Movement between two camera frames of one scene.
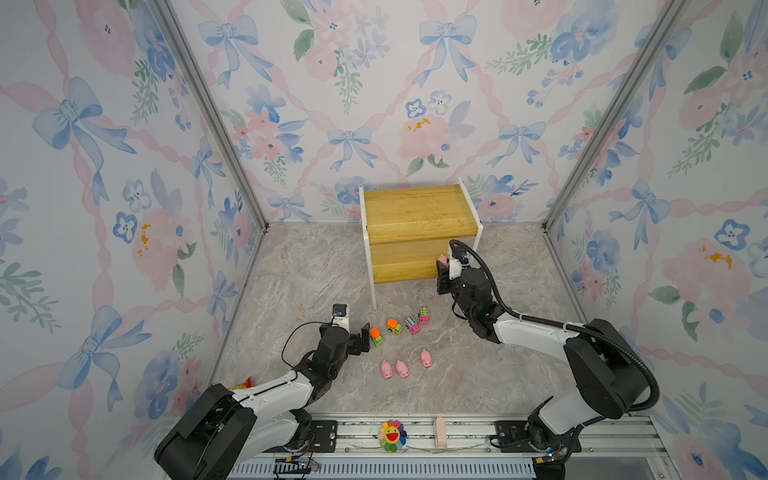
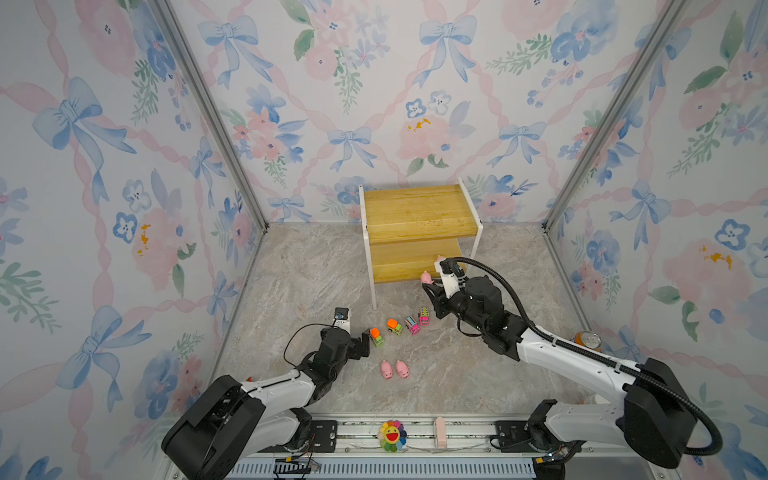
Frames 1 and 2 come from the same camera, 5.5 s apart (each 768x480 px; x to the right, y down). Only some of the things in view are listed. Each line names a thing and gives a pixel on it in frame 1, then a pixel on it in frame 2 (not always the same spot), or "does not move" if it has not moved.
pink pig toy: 402,369 does not move
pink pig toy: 386,370 does not move
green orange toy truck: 375,337 does not move
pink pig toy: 426,359 to 426,278
